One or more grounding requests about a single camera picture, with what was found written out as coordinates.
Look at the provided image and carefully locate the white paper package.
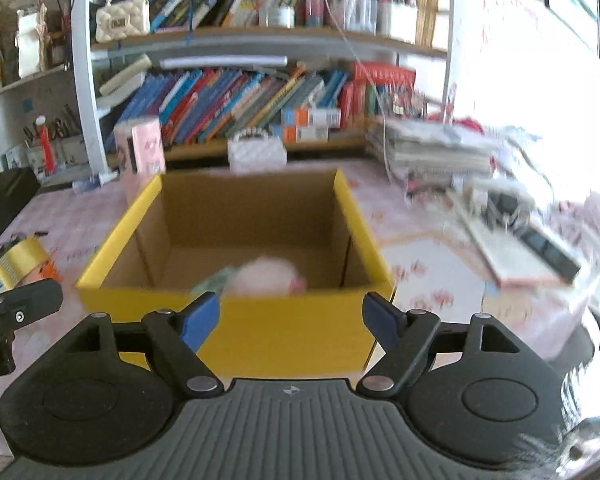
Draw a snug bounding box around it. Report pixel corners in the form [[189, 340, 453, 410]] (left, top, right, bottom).
[[16, 6, 49, 79]]

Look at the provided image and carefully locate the white thick book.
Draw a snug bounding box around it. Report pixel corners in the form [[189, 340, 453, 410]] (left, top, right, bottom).
[[99, 55, 152, 99]]

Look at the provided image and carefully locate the pink checked tablecloth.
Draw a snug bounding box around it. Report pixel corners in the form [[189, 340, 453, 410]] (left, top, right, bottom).
[[0, 157, 598, 461]]

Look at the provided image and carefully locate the white wooden bookshelf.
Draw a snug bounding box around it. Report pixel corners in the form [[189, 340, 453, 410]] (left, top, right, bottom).
[[71, 0, 453, 181]]

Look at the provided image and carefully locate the white round jar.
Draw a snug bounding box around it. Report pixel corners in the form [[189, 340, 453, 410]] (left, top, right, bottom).
[[267, 6, 296, 29]]

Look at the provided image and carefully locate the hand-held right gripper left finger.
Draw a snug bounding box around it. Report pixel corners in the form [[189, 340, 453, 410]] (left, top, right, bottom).
[[50, 291, 226, 397]]

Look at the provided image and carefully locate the pink carton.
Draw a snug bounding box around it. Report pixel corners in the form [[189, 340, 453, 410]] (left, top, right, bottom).
[[114, 116, 167, 177]]

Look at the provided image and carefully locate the orange white small carton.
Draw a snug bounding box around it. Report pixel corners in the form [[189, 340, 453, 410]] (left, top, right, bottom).
[[281, 107, 341, 128]]

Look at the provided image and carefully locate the yellow cardboard box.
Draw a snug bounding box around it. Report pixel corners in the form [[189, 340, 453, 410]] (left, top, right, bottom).
[[75, 169, 397, 380]]

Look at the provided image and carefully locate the window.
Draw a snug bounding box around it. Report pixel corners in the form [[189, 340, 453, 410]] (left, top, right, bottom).
[[480, 0, 600, 78]]

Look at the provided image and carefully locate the red tube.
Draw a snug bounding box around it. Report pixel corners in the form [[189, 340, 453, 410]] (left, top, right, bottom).
[[35, 115, 56, 174]]

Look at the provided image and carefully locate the stack of magazines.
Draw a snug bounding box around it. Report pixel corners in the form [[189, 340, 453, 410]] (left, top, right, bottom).
[[365, 117, 501, 181]]

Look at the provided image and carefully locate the row of yellow booklets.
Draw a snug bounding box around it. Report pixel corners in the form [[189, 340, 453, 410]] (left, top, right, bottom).
[[413, 0, 452, 49]]

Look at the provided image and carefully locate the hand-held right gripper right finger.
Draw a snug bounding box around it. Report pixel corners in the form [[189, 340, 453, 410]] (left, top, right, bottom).
[[356, 293, 541, 397]]

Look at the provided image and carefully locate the black rectangular device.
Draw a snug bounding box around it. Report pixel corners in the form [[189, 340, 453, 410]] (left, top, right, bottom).
[[522, 220, 582, 282]]

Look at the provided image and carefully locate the pink plush toy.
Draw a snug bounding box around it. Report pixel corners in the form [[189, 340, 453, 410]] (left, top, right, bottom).
[[227, 255, 309, 296]]

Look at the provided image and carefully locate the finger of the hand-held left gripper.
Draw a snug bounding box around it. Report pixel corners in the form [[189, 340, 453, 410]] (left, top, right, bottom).
[[0, 279, 64, 335]]

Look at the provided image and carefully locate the desk organiser with pens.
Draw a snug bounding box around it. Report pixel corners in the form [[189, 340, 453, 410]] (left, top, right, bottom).
[[22, 105, 89, 177]]

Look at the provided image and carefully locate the white rolled paper tube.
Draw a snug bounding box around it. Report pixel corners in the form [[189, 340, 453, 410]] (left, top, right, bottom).
[[159, 56, 289, 70]]

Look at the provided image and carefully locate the white quilted purse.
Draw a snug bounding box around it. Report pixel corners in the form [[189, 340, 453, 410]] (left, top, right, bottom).
[[227, 129, 287, 173]]

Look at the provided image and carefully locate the cream quilted purse pearl handle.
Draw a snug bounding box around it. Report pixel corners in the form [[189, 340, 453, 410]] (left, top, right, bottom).
[[96, 0, 150, 43]]

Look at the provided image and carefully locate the gold ribbon roll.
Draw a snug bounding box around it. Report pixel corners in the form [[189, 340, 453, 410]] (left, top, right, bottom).
[[0, 237, 51, 290]]

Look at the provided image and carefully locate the white pen holder with pens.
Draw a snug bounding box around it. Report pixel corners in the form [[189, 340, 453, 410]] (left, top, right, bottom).
[[377, 0, 420, 44]]

